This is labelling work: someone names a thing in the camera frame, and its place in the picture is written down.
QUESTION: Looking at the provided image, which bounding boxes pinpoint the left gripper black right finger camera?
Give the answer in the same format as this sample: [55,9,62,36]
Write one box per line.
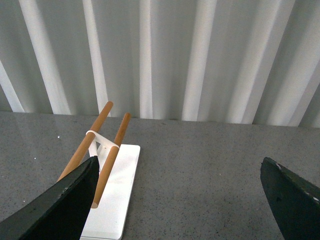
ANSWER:
[260,157,320,240]

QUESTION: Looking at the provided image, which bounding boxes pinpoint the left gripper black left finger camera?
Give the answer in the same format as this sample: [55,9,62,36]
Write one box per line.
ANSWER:
[0,156,100,240]

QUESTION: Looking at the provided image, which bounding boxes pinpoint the white towel rack stand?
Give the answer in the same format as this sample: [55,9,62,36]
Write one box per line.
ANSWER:
[80,144,141,240]

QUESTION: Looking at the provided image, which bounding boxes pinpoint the left wooden rack rod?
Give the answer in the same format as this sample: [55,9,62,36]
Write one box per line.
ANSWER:
[57,101,114,182]

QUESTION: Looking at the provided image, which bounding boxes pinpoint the wooden rack rod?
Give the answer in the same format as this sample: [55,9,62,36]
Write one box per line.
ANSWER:
[91,112,131,209]
[57,101,114,182]

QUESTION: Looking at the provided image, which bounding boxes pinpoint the right wooden rack rod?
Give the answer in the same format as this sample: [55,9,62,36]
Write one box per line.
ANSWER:
[91,112,131,209]

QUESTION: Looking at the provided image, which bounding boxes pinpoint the white pleated curtain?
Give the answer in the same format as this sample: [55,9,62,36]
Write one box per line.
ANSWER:
[0,0,320,128]

